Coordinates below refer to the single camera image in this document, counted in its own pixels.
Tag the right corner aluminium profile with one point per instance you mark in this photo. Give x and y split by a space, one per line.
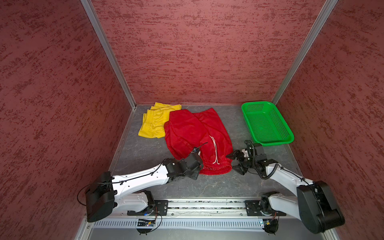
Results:
316 28

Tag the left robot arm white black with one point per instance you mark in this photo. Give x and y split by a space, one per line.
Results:
127 193

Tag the yellow shorts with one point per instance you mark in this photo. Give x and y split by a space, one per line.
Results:
154 120

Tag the corner aluminium profile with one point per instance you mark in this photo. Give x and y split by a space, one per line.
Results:
92 15
316 28

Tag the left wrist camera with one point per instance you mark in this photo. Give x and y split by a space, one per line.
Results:
196 153

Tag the left corner aluminium profile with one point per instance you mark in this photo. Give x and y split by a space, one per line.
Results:
92 15

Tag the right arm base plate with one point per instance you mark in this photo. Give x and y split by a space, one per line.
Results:
261 208

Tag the green plastic basket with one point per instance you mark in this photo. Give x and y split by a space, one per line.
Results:
266 124

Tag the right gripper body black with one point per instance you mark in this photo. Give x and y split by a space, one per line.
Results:
245 162

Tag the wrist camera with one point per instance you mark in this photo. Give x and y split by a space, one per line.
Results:
196 153
255 148

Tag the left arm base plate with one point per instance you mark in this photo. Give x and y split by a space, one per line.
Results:
153 208

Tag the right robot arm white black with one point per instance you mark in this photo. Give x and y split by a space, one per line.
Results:
312 202

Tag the right circuit board with wires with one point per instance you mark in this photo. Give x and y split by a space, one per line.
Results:
271 226

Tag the left circuit board with wires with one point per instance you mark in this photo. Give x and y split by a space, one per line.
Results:
146 223

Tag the white perforated vent strip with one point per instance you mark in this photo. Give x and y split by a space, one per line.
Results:
252 225

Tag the circuit board with wires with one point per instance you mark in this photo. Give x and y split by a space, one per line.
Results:
271 226
146 223

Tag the aluminium mounting rail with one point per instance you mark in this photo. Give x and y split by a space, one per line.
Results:
207 207

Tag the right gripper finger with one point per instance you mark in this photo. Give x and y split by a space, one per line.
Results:
236 155
240 169

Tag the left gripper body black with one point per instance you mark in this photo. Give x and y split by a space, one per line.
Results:
193 174

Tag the red shorts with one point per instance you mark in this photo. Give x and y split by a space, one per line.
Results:
185 131

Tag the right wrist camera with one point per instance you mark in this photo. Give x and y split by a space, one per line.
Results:
255 148

